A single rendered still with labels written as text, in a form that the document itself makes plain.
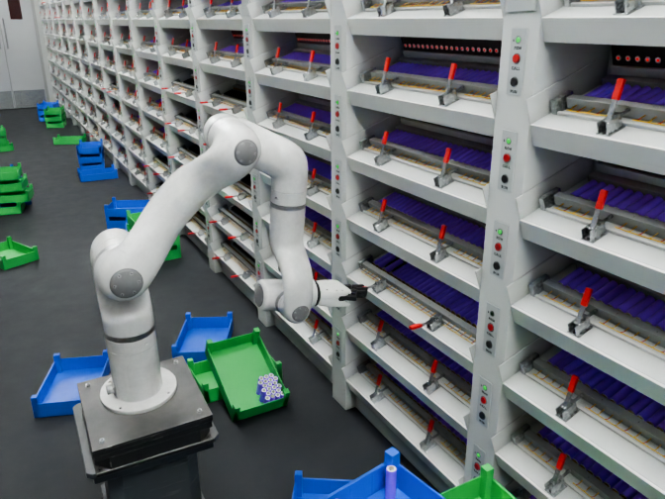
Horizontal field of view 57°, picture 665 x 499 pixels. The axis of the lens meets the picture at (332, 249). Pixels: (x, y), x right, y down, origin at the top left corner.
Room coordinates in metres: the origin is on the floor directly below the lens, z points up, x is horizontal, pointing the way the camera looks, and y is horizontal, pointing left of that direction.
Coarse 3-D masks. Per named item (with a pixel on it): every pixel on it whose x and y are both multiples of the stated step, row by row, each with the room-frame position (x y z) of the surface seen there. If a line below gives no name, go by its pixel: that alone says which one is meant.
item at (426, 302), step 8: (368, 264) 1.78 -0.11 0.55; (368, 272) 1.76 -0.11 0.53; (376, 272) 1.72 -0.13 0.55; (384, 272) 1.71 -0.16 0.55; (376, 280) 1.70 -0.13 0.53; (392, 280) 1.65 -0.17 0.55; (400, 288) 1.61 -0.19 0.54; (408, 288) 1.59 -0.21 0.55; (400, 296) 1.59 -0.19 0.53; (408, 296) 1.58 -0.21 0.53; (416, 296) 1.55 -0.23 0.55; (424, 296) 1.54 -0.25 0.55; (424, 304) 1.52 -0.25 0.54; (432, 304) 1.49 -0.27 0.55; (424, 312) 1.49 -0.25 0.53; (440, 312) 1.45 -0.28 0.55; (448, 312) 1.44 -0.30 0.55; (448, 320) 1.42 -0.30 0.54; (456, 320) 1.40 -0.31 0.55; (448, 328) 1.40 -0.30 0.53; (464, 328) 1.36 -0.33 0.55; (472, 328) 1.35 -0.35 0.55; (472, 336) 1.34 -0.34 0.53; (472, 344) 1.32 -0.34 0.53
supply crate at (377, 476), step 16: (384, 464) 0.88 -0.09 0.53; (400, 464) 0.88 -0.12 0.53; (352, 480) 0.84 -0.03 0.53; (368, 480) 0.86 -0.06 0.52; (384, 480) 0.88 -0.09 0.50; (400, 480) 0.87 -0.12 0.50; (416, 480) 0.84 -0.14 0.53; (336, 496) 0.81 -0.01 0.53; (352, 496) 0.83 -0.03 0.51; (368, 496) 0.86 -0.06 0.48; (384, 496) 0.86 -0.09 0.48; (400, 496) 0.86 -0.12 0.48; (416, 496) 0.84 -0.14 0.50; (432, 496) 0.81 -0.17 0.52
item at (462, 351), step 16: (352, 256) 1.80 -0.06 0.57; (368, 256) 1.82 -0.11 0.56; (352, 272) 1.80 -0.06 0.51; (384, 304) 1.61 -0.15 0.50; (400, 304) 1.57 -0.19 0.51; (400, 320) 1.55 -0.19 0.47; (416, 320) 1.48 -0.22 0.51; (432, 336) 1.40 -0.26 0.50; (448, 336) 1.38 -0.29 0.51; (464, 336) 1.37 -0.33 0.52; (448, 352) 1.36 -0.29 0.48; (464, 352) 1.31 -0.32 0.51
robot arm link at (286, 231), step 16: (272, 208) 1.48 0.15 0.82; (288, 208) 1.46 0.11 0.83; (304, 208) 1.49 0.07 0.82; (272, 224) 1.48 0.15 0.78; (288, 224) 1.46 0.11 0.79; (272, 240) 1.48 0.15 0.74; (288, 240) 1.47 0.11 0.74; (288, 256) 1.45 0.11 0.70; (304, 256) 1.47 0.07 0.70; (288, 272) 1.42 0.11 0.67; (304, 272) 1.44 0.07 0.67; (288, 288) 1.41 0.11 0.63; (304, 288) 1.42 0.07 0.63; (288, 304) 1.41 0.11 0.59; (304, 304) 1.42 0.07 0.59; (288, 320) 1.42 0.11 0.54; (304, 320) 1.43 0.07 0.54
